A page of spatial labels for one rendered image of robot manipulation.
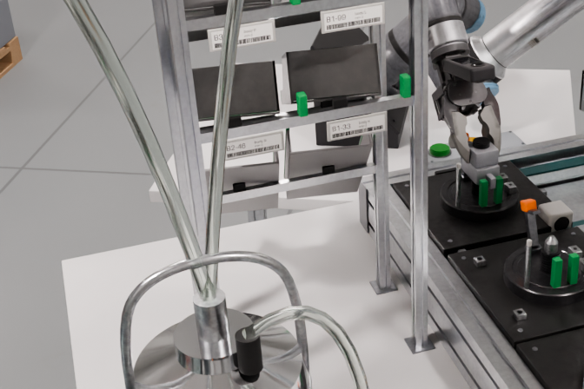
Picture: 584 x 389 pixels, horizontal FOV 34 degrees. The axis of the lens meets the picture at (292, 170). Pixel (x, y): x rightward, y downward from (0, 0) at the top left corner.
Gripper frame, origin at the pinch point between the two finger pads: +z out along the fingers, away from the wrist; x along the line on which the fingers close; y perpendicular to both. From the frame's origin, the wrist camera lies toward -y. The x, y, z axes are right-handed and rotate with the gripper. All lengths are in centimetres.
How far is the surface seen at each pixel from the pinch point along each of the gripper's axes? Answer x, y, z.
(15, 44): 90, 336, -170
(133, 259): 61, 31, 2
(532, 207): -0.1, -12.8, 13.0
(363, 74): 26.8, -29.0, -8.5
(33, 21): 80, 389, -205
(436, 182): 4.3, 14.2, 1.3
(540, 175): -17.1, 15.9, 3.5
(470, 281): 11.7, -8.7, 22.0
